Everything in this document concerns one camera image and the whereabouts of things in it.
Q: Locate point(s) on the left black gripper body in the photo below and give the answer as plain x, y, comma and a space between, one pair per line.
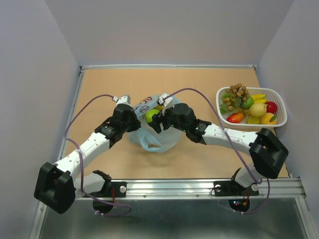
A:
127, 126

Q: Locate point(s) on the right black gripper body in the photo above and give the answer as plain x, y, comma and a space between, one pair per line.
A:
169, 120

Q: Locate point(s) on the green apple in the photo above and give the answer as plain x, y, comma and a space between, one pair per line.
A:
149, 115

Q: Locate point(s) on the yellow banana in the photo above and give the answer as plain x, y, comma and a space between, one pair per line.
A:
159, 107

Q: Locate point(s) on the blue plastic bag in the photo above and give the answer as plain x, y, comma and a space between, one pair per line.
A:
145, 136

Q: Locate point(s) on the yellow pear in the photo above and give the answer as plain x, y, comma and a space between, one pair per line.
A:
258, 110

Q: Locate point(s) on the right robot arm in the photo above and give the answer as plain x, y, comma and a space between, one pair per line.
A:
267, 152

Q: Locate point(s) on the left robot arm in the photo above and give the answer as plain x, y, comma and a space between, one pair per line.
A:
60, 184

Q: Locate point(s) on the green round fruit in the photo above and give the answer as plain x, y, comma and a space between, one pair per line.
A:
248, 103

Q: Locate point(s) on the red orange mango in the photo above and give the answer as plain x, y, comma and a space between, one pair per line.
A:
235, 117

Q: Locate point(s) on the yellow green starfruit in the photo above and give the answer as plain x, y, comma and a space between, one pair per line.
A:
253, 120

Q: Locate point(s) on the yellow bananas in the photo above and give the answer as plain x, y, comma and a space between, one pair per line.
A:
259, 98

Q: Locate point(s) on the orange peach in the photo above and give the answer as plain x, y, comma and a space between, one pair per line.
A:
269, 119

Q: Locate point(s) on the red apple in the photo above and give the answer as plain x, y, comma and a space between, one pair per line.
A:
271, 107

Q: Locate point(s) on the white perforated basket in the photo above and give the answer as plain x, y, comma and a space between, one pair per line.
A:
271, 95

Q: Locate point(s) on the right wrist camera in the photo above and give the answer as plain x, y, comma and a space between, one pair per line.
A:
165, 101

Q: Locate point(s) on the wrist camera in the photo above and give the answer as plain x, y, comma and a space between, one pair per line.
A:
125, 99
165, 101

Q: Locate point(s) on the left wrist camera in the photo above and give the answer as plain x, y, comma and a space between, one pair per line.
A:
125, 99

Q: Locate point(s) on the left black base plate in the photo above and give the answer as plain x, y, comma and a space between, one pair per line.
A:
113, 189

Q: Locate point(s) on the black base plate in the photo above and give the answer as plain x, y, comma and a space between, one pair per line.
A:
229, 188
113, 189

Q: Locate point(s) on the aluminium mounting rail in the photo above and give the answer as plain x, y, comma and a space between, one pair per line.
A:
186, 189

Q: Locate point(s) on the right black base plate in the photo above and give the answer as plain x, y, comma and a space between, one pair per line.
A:
229, 188

